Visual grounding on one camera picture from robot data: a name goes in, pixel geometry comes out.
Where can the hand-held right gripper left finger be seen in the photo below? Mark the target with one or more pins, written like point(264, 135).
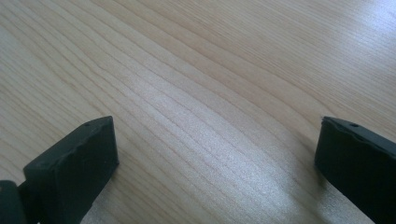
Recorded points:
point(71, 168)

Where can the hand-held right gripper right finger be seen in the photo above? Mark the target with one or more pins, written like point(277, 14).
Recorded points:
point(358, 168)

